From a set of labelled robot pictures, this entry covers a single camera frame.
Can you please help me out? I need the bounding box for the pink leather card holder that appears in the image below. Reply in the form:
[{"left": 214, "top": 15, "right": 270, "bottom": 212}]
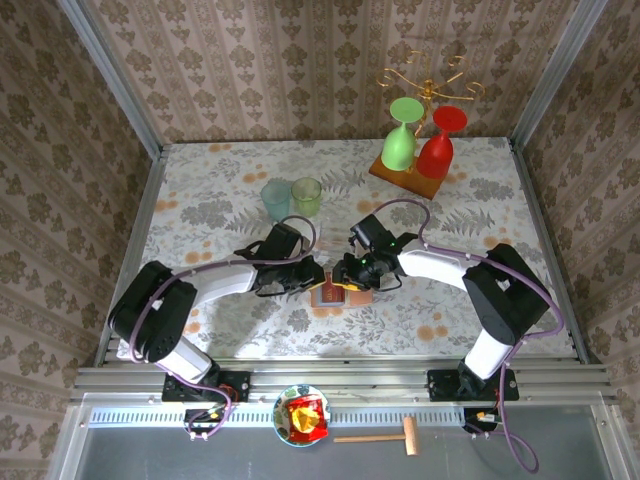
[{"left": 309, "top": 278, "right": 376, "bottom": 310}]

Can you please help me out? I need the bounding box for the red VIP card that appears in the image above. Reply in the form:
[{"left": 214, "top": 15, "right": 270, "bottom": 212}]
[{"left": 319, "top": 280, "right": 348, "bottom": 305}]

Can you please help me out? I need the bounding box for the pale blue plastic cup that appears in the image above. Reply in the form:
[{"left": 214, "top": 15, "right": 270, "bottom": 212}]
[{"left": 259, "top": 179, "right": 294, "bottom": 223}]

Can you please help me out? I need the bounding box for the pale green plastic cup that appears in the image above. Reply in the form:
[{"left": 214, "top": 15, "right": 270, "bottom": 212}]
[{"left": 290, "top": 176, "right": 324, "bottom": 218}]

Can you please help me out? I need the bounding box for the gold glass rack wooden base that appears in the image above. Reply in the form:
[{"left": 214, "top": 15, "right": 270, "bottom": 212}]
[{"left": 368, "top": 48, "right": 488, "bottom": 202}]

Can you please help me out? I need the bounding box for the floral table cover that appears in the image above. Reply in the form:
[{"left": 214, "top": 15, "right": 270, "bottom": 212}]
[{"left": 117, "top": 137, "right": 576, "bottom": 360}]

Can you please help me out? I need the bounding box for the green plastic wine glass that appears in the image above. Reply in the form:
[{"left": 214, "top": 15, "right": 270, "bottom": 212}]
[{"left": 380, "top": 96, "right": 423, "bottom": 172}]

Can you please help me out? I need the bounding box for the red plastic wine glass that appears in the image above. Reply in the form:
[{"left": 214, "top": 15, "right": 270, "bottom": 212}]
[{"left": 415, "top": 105, "right": 470, "bottom": 180}]

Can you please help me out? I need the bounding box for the patterned ceramic bowl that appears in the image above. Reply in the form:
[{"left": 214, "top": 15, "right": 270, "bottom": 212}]
[{"left": 272, "top": 383, "right": 333, "bottom": 448}]

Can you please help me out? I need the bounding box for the red yellow snack bag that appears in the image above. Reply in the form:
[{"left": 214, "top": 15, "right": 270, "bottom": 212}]
[{"left": 285, "top": 394, "right": 330, "bottom": 444}]

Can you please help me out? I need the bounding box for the small wooden mallet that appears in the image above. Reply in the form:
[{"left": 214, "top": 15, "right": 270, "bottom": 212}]
[{"left": 333, "top": 415, "right": 421, "bottom": 457}]

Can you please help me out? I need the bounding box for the black connector box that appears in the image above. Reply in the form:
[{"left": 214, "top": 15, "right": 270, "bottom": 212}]
[
  {"left": 462, "top": 407, "right": 500, "bottom": 434},
  {"left": 183, "top": 408, "right": 227, "bottom": 434}
]

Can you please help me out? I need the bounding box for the perforated metal strip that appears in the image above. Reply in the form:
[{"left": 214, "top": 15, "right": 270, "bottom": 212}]
[{"left": 87, "top": 405, "right": 466, "bottom": 430}]

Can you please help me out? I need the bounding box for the grey metal shelf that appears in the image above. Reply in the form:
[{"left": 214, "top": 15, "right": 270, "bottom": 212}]
[{"left": 47, "top": 399, "right": 634, "bottom": 480}]

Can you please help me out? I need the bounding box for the aluminium frame cross rail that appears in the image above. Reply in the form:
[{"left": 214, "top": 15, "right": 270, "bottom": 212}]
[{"left": 69, "top": 355, "right": 621, "bottom": 407}]

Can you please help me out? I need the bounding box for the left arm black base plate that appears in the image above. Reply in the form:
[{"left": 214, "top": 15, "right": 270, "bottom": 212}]
[{"left": 160, "top": 370, "right": 252, "bottom": 404}]

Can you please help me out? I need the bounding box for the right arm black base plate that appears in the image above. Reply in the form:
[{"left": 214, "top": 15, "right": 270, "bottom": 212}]
[{"left": 426, "top": 368, "right": 520, "bottom": 403}]

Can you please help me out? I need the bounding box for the aluminium side rail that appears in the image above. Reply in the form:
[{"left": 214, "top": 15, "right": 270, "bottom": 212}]
[
  {"left": 94, "top": 144, "right": 169, "bottom": 369},
  {"left": 507, "top": 137, "right": 592, "bottom": 365}
]

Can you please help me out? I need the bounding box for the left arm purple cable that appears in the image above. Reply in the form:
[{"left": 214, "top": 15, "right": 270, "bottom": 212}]
[{"left": 128, "top": 214, "right": 320, "bottom": 442}]

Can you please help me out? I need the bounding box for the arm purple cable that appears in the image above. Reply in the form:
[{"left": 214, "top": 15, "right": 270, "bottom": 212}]
[
  {"left": 372, "top": 198, "right": 566, "bottom": 474},
  {"left": 128, "top": 214, "right": 320, "bottom": 442}
]

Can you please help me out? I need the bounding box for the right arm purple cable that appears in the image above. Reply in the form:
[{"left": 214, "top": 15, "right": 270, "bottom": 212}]
[{"left": 372, "top": 198, "right": 566, "bottom": 474}]

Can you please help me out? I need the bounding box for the aluminium frame post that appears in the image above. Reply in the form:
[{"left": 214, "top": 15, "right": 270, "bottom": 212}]
[
  {"left": 55, "top": 0, "right": 165, "bottom": 160},
  {"left": 508, "top": 0, "right": 609, "bottom": 149}
]

